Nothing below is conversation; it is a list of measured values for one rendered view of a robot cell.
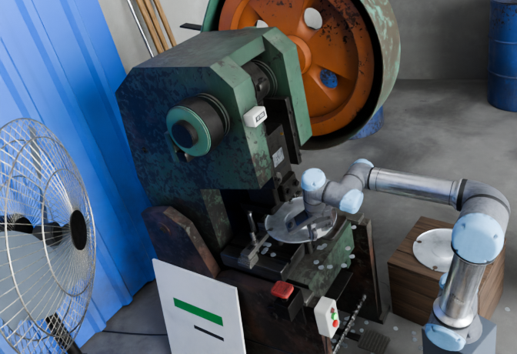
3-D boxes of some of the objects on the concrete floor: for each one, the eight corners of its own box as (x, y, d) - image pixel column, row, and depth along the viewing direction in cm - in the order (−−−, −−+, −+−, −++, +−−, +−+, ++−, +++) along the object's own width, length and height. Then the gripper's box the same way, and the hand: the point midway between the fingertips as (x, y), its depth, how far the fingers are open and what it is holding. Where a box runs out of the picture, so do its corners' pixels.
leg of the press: (348, 400, 189) (314, 239, 146) (336, 425, 182) (298, 262, 139) (192, 328, 242) (134, 195, 199) (178, 345, 234) (115, 211, 191)
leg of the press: (390, 308, 225) (374, 157, 182) (382, 325, 217) (363, 172, 174) (247, 264, 278) (208, 138, 235) (236, 276, 270) (194, 149, 227)
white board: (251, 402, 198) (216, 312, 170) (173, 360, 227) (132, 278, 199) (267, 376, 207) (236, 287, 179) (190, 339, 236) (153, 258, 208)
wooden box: (503, 292, 218) (506, 238, 202) (476, 349, 196) (478, 294, 179) (424, 265, 244) (421, 215, 228) (391, 313, 222) (386, 262, 205)
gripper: (334, 210, 146) (334, 243, 162) (323, 190, 153) (325, 224, 168) (309, 218, 146) (312, 251, 161) (300, 198, 152) (303, 231, 167)
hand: (311, 238), depth 163 cm, fingers closed
